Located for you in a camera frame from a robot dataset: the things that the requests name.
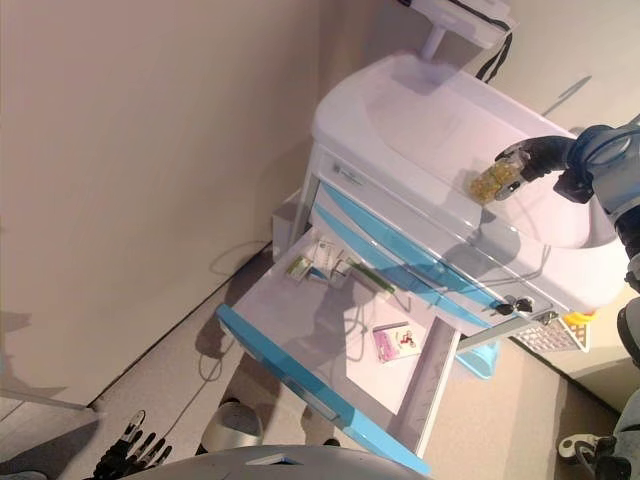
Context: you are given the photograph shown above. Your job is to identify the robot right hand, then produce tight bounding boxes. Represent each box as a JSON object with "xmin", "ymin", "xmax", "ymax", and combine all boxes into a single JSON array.
[{"xmin": 494, "ymin": 133, "xmax": 574, "ymax": 201}]

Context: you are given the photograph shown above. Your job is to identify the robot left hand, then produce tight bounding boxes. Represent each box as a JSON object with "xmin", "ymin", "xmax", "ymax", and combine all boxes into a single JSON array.
[{"xmin": 94, "ymin": 408, "xmax": 174, "ymax": 477}]

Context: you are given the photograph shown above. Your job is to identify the clear medicine bottle yellow pills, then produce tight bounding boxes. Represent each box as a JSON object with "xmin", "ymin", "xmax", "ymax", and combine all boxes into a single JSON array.
[{"xmin": 468, "ymin": 158, "xmax": 526, "ymax": 205}]

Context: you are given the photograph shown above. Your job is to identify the blue fronted cart drawer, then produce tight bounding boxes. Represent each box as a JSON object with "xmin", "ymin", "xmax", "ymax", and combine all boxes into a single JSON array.
[{"xmin": 214, "ymin": 224, "xmax": 461, "ymax": 476}]

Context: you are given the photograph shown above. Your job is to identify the pink white medicine box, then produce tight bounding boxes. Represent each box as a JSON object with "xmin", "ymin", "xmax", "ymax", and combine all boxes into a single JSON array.
[{"xmin": 372, "ymin": 322, "xmax": 422, "ymax": 365}]

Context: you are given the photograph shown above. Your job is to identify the green white medicine box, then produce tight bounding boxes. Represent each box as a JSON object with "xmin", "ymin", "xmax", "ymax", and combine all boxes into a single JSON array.
[{"xmin": 284, "ymin": 254, "xmax": 314, "ymax": 281}]

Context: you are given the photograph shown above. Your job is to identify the silver robot left leg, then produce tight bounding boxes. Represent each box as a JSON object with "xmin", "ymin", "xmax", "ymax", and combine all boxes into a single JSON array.
[{"xmin": 199, "ymin": 398, "xmax": 264, "ymax": 454}]

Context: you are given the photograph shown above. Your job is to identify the white medical cart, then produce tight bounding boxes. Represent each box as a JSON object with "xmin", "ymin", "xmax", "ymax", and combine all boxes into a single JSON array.
[{"xmin": 272, "ymin": 49, "xmax": 620, "ymax": 351}]

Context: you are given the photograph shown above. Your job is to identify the grey robot torso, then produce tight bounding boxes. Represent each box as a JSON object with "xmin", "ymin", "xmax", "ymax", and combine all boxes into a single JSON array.
[{"xmin": 149, "ymin": 442, "xmax": 401, "ymax": 480}]

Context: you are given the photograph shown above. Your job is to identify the white device on stand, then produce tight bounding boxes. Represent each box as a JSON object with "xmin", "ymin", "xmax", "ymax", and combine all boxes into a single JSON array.
[{"xmin": 397, "ymin": 0, "xmax": 519, "ymax": 64}]

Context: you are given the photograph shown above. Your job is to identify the white plastic mesh basket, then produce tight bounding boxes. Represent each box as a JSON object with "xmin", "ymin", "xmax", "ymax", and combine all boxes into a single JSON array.
[{"xmin": 509, "ymin": 312, "xmax": 599, "ymax": 354}]

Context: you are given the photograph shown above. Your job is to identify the green white long box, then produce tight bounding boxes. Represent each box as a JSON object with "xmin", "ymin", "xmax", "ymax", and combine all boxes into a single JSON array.
[{"xmin": 348, "ymin": 263, "xmax": 397, "ymax": 297}]

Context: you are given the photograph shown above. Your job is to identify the light blue plastic bin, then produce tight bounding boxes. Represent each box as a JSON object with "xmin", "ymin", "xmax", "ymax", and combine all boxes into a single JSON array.
[{"xmin": 457, "ymin": 342, "xmax": 501, "ymax": 386}]

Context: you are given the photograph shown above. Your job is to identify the black hanging strap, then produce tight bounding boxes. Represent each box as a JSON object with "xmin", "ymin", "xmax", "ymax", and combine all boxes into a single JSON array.
[{"xmin": 474, "ymin": 19, "xmax": 516, "ymax": 84}]

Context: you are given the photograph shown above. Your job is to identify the white floor cable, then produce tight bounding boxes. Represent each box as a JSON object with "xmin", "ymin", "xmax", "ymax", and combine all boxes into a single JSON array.
[{"xmin": 197, "ymin": 239, "xmax": 274, "ymax": 384}]

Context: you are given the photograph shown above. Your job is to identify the white wheeled metal frame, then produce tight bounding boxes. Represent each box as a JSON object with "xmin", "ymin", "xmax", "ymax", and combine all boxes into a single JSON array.
[{"xmin": 558, "ymin": 432, "xmax": 601, "ymax": 459}]

